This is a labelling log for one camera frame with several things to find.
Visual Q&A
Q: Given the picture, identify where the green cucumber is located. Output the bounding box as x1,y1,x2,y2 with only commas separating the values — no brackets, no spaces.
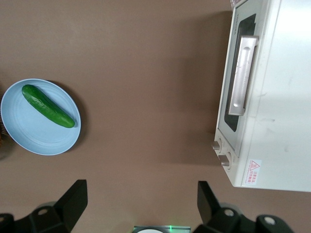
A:
21,84,75,129

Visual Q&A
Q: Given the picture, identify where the red warning sticker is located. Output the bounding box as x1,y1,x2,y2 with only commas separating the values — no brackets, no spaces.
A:
247,159,262,187

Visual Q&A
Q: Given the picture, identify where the cream toaster oven body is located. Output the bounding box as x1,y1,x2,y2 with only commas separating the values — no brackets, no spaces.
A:
211,0,311,193

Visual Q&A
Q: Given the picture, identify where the brown wicker oval basket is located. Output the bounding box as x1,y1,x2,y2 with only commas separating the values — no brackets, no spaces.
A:
0,84,5,149

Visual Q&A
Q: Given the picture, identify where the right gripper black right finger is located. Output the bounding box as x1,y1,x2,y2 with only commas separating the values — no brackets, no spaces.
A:
195,181,258,233

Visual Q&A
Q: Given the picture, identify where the light blue round plate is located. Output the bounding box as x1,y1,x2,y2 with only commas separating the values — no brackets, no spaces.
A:
0,78,82,156

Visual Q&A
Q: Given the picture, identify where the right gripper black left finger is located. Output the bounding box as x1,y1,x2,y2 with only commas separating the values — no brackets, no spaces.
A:
15,179,87,233

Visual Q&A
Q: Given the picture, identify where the right arm aluminium base plate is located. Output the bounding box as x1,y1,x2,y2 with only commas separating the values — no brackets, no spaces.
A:
133,225,191,233

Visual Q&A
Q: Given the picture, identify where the brown table cover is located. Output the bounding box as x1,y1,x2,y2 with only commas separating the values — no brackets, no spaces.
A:
0,0,311,233

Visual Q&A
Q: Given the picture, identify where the oven door with metal handle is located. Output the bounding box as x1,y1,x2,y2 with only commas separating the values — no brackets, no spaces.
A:
215,0,265,156

